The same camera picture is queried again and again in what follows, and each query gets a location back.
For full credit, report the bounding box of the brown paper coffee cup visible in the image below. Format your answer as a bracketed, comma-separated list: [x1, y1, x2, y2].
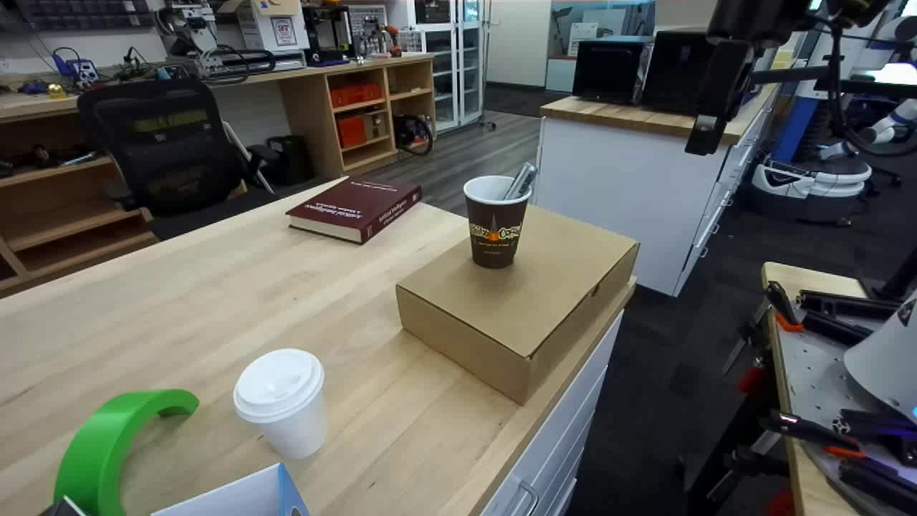
[462, 172, 537, 271]

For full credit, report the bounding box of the flat cardboard box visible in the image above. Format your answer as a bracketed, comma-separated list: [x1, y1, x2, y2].
[393, 203, 641, 406]

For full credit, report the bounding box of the white lidded paper cup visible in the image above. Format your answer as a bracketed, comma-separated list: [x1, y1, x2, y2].
[229, 346, 333, 465]

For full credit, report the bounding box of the black box appliance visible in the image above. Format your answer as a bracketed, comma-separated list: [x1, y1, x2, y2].
[570, 35, 656, 105]

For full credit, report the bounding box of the dark red hardcover book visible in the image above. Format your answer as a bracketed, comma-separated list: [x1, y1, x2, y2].
[283, 174, 424, 247]

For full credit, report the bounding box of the black bag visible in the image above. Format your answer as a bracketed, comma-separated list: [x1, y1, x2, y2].
[389, 111, 439, 158]

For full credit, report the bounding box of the red storage bin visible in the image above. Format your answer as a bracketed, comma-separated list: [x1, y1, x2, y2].
[326, 76, 388, 111]
[333, 105, 389, 152]

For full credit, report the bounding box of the white cabinet with wooden top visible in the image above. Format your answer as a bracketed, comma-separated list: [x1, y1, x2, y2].
[532, 86, 782, 300]

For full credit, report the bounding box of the white glass door shelf cabinet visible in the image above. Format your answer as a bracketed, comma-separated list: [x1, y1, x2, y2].
[414, 0, 487, 131]

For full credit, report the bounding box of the white drawer cabinet under table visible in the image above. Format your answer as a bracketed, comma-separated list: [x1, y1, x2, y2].
[479, 306, 627, 516]

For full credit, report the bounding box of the black coffee machine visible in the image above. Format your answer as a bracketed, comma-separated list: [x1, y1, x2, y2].
[302, 2, 359, 69]

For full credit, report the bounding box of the black mesh office chair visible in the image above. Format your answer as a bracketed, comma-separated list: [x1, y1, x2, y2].
[75, 76, 280, 220]

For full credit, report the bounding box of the black orange bar clamp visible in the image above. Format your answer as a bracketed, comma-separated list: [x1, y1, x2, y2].
[763, 277, 902, 349]
[759, 406, 917, 514]

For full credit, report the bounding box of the perforated robot mounting table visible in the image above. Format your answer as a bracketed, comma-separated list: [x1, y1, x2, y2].
[759, 257, 917, 516]

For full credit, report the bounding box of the wooden shelf desk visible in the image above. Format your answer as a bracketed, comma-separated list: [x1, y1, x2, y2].
[0, 51, 441, 300]

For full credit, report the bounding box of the green tape roll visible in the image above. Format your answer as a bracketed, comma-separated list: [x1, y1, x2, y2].
[52, 386, 204, 516]

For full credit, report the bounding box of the black camera stand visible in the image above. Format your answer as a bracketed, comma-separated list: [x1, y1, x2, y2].
[681, 0, 917, 158]

